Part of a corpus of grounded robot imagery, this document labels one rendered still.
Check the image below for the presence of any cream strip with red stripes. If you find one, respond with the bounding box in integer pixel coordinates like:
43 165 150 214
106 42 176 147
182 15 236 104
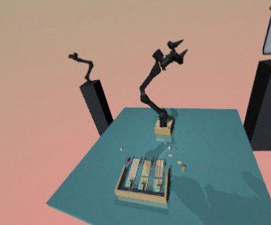
156 159 164 168

